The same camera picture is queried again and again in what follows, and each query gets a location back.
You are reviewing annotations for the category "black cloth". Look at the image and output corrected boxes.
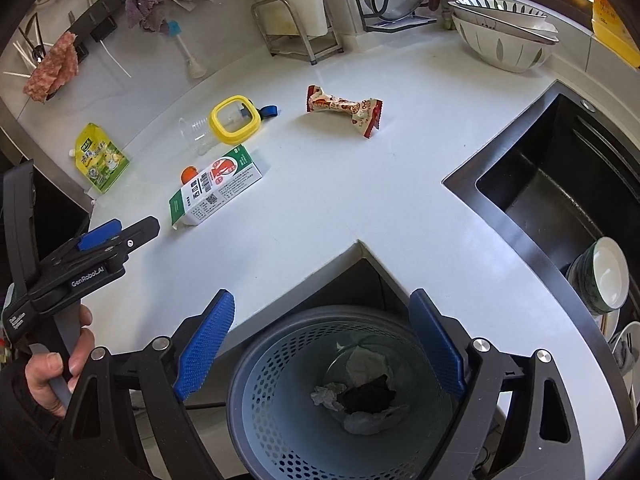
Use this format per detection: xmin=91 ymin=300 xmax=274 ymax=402
xmin=337 ymin=375 xmax=396 ymax=415

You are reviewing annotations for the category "clear plastic bag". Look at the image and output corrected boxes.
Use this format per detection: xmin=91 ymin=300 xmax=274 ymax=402
xmin=343 ymin=404 xmax=410 ymax=436

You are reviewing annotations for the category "blue perforated trash bin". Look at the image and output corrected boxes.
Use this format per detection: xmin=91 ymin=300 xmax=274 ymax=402
xmin=227 ymin=306 xmax=457 ymax=479

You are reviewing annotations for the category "black kitchen sink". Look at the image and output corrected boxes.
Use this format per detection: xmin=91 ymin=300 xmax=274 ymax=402
xmin=440 ymin=79 xmax=640 ymax=340

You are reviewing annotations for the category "left hand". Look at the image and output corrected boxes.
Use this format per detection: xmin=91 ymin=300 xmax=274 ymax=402
xmin=25 ymin=304 xmax=96 ymax=418

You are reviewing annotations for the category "yellow green spout pouch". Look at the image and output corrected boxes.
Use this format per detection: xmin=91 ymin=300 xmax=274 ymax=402
xmin=70 ymin=122 xmax=129 ymax=194

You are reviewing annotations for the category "orange bottle cap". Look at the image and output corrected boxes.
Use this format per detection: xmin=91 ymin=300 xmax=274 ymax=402
xmin=180 ymin=166 xmax=198 ymax=184

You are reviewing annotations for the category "white green milk carton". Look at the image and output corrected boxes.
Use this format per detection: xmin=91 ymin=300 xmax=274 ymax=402
xmin=169 ymin=144 xmax=262 ymax=229

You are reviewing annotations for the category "crumpled white paper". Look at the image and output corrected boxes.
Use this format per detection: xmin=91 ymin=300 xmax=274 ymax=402
xmin=310 ymin=382 xmax=347 ymax=412

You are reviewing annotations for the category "clear plastic cup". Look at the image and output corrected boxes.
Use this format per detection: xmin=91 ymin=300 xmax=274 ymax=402
xmin=178 ymin=115 xmax=220 ymax=156

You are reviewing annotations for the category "yellow framed lid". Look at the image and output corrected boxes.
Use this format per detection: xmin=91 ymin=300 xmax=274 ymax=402
xmin=208 ymin=96 xmax=262 ymax=145

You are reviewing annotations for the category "pink hanging cloth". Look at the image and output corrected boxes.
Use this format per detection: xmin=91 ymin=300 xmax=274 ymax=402
xmin=23 ymin=32 xmax=79 ymax=103

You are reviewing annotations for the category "white bowl in sink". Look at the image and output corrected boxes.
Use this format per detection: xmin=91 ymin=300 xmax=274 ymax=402
xmin=566 ymin=237 xmax=630 ymax=315

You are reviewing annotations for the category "white plate in sink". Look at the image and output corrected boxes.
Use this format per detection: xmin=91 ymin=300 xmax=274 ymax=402
xmin=594 ymin=310 xmax=639 ymax=376

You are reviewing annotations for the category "white bottle brush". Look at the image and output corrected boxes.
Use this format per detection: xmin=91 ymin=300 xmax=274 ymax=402
xmin=167 ymin=20 xmax=207 ymax=79

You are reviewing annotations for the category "purple hanging cloth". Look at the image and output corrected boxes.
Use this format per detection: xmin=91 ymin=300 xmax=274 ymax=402
xmin=125 ymin=0 xmax=169 ymax=35

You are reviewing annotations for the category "red white snack wrapper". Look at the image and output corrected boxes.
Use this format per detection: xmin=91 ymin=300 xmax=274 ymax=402
xmin=306 ymin=84 xmax=383 ymax=139

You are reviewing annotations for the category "metal cutting board rack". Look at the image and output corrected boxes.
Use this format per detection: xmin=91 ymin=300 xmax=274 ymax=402
xmin=250 ymin=0 xmax=345 ymax=66

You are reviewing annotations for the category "white patterned bowl stack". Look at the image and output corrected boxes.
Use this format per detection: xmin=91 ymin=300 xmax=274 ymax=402
xmin=450 ymin=0 xmax=560 ymax=74

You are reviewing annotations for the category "yellow detergent jug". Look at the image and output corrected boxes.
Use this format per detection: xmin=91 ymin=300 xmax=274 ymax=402
xmin=591 ymin=0 xmax=640 ymax=70

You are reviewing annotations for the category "blue strap clip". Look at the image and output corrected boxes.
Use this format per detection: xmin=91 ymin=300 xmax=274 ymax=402
xmin=258 ymin=105 xmax=279 ymax=120

